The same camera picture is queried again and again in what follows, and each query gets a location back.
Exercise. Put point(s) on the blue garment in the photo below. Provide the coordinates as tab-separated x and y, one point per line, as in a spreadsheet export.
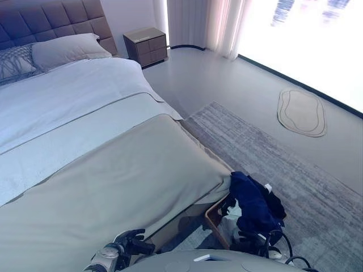
252	204

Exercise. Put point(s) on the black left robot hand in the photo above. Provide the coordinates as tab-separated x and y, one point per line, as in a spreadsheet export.
133	243

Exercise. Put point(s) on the vertical wall light strip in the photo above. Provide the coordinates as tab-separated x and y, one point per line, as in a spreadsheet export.
166	22

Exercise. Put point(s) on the white garment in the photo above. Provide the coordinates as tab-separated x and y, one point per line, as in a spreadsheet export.
229	224

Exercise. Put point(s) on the bed with beige cover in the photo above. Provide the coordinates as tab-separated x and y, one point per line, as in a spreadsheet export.
85	184

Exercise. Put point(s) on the brown nightstand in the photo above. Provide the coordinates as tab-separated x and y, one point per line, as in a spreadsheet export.
147	48

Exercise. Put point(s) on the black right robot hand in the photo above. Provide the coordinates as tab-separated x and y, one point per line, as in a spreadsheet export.
251	238

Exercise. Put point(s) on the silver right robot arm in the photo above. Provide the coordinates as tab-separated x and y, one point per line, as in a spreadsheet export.
273	253

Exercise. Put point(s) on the white duvet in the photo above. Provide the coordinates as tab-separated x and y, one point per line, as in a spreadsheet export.
71	85

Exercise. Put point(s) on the white sheer curtain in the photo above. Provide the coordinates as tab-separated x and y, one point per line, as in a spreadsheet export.
221	28

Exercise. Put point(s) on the bright window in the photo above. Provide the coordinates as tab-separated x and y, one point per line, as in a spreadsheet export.
312	42

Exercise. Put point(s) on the grey patterned pillow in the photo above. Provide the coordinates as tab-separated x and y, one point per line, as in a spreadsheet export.
14	62

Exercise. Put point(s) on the beige oval floor mat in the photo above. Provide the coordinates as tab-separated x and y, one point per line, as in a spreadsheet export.
300	113

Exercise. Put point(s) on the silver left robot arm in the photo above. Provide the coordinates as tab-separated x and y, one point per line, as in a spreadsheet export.
103	256

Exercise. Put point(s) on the brown wicker basket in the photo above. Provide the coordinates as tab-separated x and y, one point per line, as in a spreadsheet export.
212	224

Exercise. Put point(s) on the brown padded headboard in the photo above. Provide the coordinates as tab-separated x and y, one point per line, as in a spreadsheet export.
56	20

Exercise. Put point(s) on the grey striped rug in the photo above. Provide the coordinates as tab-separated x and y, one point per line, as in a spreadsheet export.
297	184

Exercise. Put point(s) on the grey robot torso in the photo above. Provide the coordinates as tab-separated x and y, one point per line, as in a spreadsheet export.
184	262

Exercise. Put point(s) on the black window floor rail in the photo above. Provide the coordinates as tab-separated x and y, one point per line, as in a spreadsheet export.
326	97

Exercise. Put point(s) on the beige pillow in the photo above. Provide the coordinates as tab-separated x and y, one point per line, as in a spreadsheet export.
65	51

